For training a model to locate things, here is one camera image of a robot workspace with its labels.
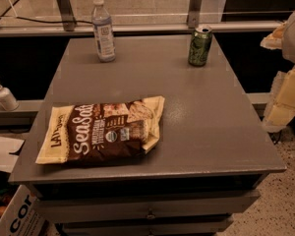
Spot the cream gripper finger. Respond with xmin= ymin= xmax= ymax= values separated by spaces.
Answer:
xmin=262 ymin=66 xmax=295 ymax=133
xmin=261 ymin=22 xmax=287 ymax=50

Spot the brown sea salt chip bag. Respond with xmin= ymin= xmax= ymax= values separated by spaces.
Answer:
xmin=36 ymin=96 xmax=165 ymax=164

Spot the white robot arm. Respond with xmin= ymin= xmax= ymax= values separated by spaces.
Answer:
xmin=261 ymin=11 xmax=295 ymax=133

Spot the green soda can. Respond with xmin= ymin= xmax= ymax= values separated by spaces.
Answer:
xmin=188 ymin=25 xmax=212 ymax=67

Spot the grey drawer cabinet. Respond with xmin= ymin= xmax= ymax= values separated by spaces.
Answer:
xmin=10 ymin=35 xmax=285 ymax=236

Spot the lower drawer front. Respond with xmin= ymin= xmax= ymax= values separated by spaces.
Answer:
xmin=63 ymin=215 xmax=233 ymax=236

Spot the drawer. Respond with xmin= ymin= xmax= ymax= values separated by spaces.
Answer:
xmin=63 ymin=215 xmax=233 ymax=236
xmin=34 ymin=190 xmax=260 ymax=223

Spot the clear plastic water bottle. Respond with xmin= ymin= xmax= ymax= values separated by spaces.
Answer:
xmin=91 ymin=0 xmax=116 ymax=62

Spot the upper drawer front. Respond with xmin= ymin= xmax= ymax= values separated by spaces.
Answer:
xmin=34 ymin=190 xmax=260 ymax=223

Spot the white pump dispenser bottle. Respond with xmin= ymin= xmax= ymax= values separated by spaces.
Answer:
xmin=0 ymin=84 xmax=19 ymax=111

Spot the white cardboard box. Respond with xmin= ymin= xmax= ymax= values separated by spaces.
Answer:
xmin=0 ymin=185 xmax=45 ymax=236

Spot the flat white cardboard sheet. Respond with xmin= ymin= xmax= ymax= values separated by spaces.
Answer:
xmin=0 ymin=137 xmax=24 ymax=173

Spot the black cable at right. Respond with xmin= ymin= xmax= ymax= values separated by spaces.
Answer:
xmin=270 ymin=130 xmax=283 ymax=146

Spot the right metal railing post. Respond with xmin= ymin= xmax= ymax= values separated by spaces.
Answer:
xmin=187 ymin=0 xmax=202 ymax=28

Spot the metal railing post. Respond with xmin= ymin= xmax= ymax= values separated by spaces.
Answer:
xmin=187 ymin=0 xmax=202 ymax=28
xmin=56 ymin=0 xmax=77 ymax=31

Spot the left metal railing post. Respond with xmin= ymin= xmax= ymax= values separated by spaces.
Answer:
xmin=56 ymin=0 xmax=77 ymax=31

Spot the black cable on floor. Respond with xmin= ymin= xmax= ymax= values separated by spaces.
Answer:
xmin=0 ymin=0 xmax=93 ymax=26

